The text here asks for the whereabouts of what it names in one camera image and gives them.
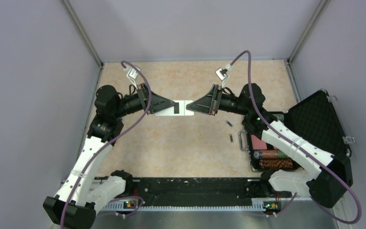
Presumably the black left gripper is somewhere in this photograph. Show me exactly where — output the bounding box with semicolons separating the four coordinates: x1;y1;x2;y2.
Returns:
113;82;174;118

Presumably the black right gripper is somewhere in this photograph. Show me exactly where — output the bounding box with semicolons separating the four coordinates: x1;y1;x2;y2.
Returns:
188;84;251;116

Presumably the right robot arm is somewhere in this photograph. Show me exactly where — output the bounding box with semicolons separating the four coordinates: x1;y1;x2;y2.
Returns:
186;83;353;208

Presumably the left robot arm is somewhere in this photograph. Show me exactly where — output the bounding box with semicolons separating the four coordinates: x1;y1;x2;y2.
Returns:
43;83;175;229

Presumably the pink card deck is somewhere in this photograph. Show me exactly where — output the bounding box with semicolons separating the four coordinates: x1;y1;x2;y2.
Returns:
250;135;276;150

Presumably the green blue chip stack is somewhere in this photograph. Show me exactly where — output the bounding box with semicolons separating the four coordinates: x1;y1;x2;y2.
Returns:
253;150;289;159

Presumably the orange blue chip stack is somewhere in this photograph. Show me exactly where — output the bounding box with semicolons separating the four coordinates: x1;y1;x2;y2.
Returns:
259;159;294;169

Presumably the black poker chip case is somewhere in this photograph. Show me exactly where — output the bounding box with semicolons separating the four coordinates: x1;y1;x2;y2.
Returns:
246;90;352;172

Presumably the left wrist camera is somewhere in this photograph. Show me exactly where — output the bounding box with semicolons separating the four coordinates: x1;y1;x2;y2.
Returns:
124;66;139;88

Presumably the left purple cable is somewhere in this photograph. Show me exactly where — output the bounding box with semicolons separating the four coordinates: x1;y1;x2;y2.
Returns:
60;61;153;229

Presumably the purple cable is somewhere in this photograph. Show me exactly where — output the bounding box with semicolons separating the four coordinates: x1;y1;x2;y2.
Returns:
231;50;362;226
60;61;153;229

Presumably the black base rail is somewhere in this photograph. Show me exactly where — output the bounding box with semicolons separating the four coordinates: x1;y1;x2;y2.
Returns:
60;175;304;213

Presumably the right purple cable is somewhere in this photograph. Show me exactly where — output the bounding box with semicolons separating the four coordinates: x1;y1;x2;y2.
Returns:
231;50;362;226

